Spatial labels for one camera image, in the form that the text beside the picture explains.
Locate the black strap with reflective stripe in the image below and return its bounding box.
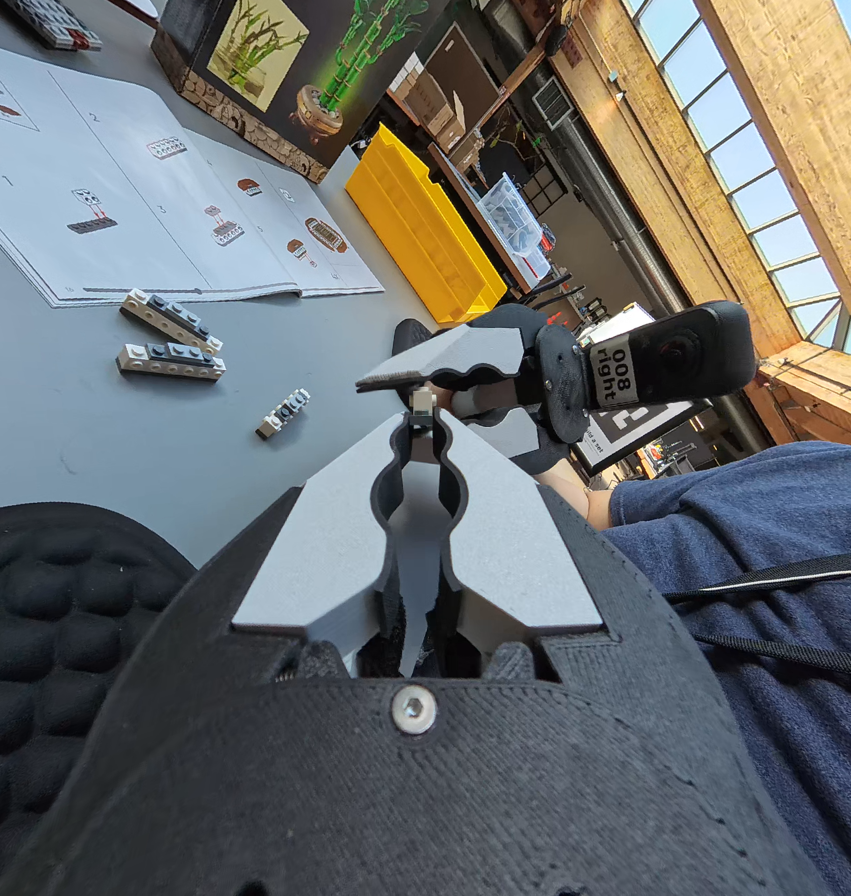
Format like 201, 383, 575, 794
663, 553, 851, 604

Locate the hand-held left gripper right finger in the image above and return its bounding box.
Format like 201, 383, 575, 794
434, 409, 603, 679

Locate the black bumpy wrist rest pad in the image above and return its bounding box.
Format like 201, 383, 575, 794
0, 503, 199, 883

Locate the person's right forearm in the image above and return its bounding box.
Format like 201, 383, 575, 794
537, 462, 615, 532

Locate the large brown panel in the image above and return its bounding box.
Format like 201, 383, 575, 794
425, 21, 503, 120

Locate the clear plastic storage bin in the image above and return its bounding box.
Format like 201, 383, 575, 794
478, 174, 549, 277

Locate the black framed marker sign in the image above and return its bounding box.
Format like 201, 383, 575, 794
572, 399, 713, 477

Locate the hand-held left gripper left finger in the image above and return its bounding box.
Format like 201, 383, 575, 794
231, 412, 407, 679

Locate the silver duct pipe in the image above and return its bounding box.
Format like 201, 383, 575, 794
481, 0, 685, 316

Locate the white wall vent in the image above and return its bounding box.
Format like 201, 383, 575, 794
532, 76, 575, 130

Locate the black woven strap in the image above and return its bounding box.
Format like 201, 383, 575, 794
691, 632, 851, 679

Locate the white flip chart board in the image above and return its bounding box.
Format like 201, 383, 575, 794
593, 301, 656, 344

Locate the stack of cardboard boxes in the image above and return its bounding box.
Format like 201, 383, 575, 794
387, 52, 486, 165

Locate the flat grey brick base assembly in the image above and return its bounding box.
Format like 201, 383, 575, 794
2, 0, 103, 51

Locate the white instruction booklet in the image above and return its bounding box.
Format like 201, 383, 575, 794
0, 38, 386, 309

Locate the yellow plastic bin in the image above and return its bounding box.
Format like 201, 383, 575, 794
345, 122, 509, 324

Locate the black bamboo picture box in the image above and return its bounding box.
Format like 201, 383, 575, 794
151, 0, 454, 184

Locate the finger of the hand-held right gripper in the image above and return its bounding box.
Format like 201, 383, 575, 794
450, 388, 540, 461
356, 325, 523, 393

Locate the white and grey brick strip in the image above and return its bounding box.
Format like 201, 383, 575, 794
119, 288, 225, 354
115, 341, 228, 382
255, 388, 311, 441

